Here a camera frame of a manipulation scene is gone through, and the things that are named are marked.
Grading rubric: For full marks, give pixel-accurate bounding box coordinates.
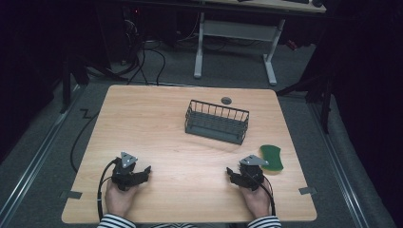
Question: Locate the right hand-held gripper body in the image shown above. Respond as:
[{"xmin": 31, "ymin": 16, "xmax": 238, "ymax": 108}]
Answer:
[{"xmin": 239, "ymin": 154, "xmax": 270, "ymax": 192}]

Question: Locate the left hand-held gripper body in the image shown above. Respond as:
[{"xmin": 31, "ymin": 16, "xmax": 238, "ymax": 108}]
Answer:
[{"xmin": 110, "ymin": 151, "xmax": 141, "ymax": 192}]

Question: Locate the person's right hand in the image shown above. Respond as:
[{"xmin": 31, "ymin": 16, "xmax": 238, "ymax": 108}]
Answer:
[{"xmin": 239, "ymin": 184, "xmax": 273, "ymax": 219}]

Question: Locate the person's left hand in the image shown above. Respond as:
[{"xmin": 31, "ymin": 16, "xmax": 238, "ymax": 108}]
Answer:
[{"xmin": 105, "ymin": 181, "xmax": 139, "ymax": 218}]

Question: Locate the green sponge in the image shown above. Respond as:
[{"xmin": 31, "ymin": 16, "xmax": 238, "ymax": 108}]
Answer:
[{"xmin": 259, "ymin": 143, "xmax": 285, "ymax": 174}]

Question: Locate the grey tape strip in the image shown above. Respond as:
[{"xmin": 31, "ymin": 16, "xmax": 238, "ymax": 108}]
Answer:
[
  {"xmin": 297, "ymin": 186, "xmax": 318, "ymax": 196},
  {"xmin": 59, "ymin": 189, "xmax": 84, "ymax": 200}
]

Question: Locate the black metal stand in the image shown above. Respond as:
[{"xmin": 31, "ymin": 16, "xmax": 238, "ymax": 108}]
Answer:
[
  {"xmin": 58, "ymin": 55, "xmax": 129, "ymax": 115},
  {"xmin": 276, "ymin": 74, "xmax": 334, "ymax": 135}
]

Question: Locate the black computer tower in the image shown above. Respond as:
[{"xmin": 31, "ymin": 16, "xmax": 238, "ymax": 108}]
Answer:
[{"xmin": 94, "ymin": 4, "xmax": 142, "ymax": 65}]

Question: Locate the white-framed wooden desk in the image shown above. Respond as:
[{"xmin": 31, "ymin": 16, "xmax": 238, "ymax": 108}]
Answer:
[{"xmin": 192, "ymin": 0, "xmax": 328, "ymax": 86}]

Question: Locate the right hand-held gripper black cable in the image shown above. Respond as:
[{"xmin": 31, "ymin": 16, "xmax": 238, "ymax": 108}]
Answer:
[{"xmin": 250, "ymin": 173, "xmax": 277, "ymax": 218}]

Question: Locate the hand-held gripper black cable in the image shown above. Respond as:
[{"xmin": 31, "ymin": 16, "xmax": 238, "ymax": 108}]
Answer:
[
  {"xmin": 96, "ymin": 159, "xmax": 119, "ymax": 221},
  {"xmin": 250, "ymin": 173, "xmax": 277, "ymax": 218}
]

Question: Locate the left hand-held gripper black cable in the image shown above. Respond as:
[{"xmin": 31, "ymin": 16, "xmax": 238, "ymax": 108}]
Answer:
[{"xmin": 96, "ymin": 159, "xmax": 119, "ymax": 221}]

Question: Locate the dark grey wire basket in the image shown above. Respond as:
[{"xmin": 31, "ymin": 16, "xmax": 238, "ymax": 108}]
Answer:
[{"xmin": 183, "ymin": 99, "xmax": 251, "ymax": 146}]

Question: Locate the black floor cable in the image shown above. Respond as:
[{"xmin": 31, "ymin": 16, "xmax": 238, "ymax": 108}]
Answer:
[{"xmin": 69, "ymin": 108, "xmax": 101, "ymax": 174}]

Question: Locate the metal floor rail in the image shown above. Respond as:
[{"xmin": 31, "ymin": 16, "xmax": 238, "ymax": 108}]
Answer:
[
  {"xmin": 0, "ymin": 84, "xmax": 84, "ymax": 221},
  {"xmin": 308, "ymin": 101, "xmax": 372, "ymax": 228}
]

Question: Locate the bundle of black cables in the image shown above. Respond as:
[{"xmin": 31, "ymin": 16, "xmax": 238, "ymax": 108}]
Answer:
[{"xmin": 122, "ymin": 18, "xmax": 167, "ymax": 86}]

